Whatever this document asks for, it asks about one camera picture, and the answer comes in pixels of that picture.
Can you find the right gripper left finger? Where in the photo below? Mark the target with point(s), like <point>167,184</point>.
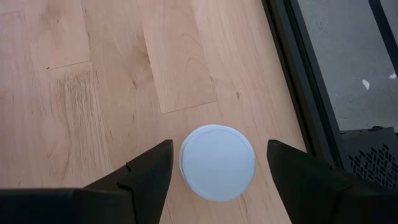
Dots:
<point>146,183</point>

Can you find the black aluminium table frame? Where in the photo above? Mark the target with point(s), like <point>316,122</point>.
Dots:
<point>298,62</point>

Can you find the black perforated metal box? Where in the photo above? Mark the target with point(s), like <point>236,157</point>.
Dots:
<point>373,155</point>

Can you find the white pill bottle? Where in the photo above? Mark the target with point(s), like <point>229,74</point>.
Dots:
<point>217,163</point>

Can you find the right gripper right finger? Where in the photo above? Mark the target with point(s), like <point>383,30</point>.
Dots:
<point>298,180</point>

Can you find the white paper scrap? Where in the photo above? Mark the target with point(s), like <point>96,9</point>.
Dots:
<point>366,84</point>
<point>393,75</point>

